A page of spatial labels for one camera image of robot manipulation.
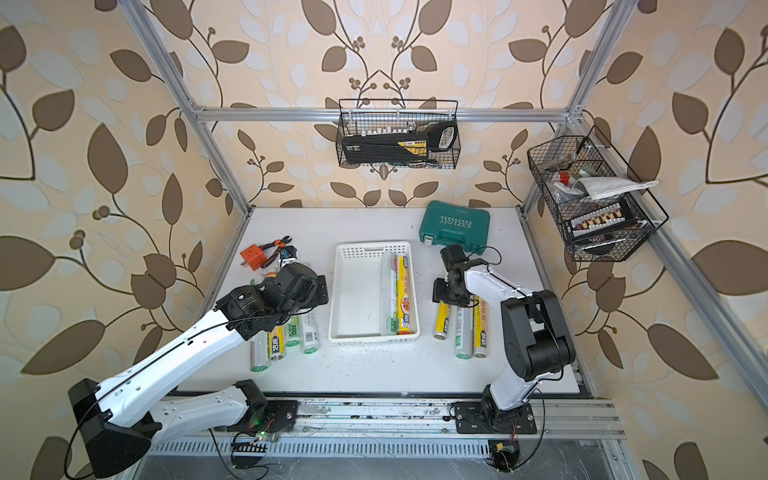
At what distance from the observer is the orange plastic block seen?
1.03 meters

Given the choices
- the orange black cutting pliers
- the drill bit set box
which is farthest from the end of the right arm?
the orange black cutting pliers

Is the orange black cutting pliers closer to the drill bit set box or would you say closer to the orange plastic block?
the orange plastic block

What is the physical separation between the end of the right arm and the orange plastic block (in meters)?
0.62
